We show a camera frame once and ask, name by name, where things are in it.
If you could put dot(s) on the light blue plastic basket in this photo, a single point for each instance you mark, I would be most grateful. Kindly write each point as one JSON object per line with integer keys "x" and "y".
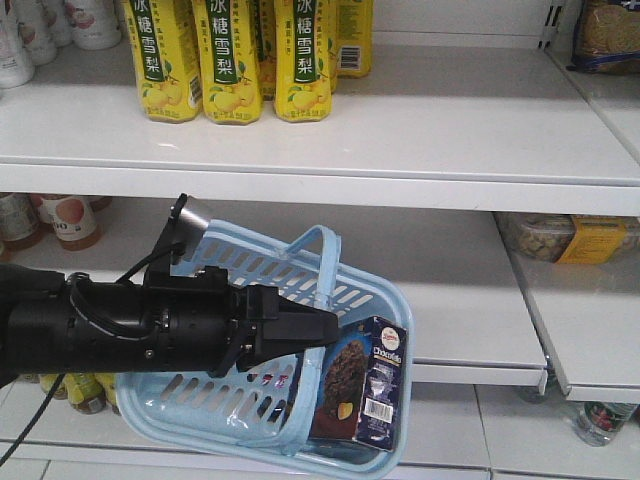
{"x": 266, "y": 413}

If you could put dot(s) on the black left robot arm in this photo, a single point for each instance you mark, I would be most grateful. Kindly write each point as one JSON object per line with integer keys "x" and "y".
{"x": 53, "y": 324}

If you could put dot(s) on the yellow pear drink bottle right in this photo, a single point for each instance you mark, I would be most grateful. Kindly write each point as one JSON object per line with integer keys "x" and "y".
{"x": 303, "y": 87}

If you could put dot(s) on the yellow pear drink bottle rear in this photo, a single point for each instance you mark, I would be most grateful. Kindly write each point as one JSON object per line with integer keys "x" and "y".
{"x": 354, "y": 37}

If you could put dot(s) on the peach drink bottle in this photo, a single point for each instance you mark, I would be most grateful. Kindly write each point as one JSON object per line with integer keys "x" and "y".
{"x": 73, "y": 220}

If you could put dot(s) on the round biscuit packet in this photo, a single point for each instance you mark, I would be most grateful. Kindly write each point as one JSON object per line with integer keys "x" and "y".
{"x": 606, "y": 38}

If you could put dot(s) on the yellow pear drink bottle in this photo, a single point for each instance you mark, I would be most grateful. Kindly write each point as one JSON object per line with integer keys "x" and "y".
{"x": 166, "y": 58}
{"x": 228, "y": 61}
{"x": 354, "y": 37}
{"x": 303, "y": 87}

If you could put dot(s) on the white store shelving unit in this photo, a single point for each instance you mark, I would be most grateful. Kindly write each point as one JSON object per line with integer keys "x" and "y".
{"x": 409, "y": 170}

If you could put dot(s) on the blue chocolate cookie box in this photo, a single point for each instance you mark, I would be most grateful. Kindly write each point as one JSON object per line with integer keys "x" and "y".
{"x": 359, "y": 393}

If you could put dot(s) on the yellow pear drink bottle middle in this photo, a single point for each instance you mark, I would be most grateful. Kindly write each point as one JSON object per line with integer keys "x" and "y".
{"x": 228, "y": 61}

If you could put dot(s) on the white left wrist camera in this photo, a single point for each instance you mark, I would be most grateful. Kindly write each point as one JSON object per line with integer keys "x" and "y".
{"x": 188, "y": 220}

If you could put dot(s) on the clear nut tub yellow label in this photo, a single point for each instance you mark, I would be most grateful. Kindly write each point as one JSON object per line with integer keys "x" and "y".
{"x": 569, "y": 239}

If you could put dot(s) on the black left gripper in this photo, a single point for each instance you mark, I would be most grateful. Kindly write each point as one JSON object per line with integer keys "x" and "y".
{"x": 206, "y": 324}

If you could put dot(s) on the yellow pear drink bottle left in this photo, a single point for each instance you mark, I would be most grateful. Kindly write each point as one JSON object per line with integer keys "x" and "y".
{"x": 166, "y": 58}

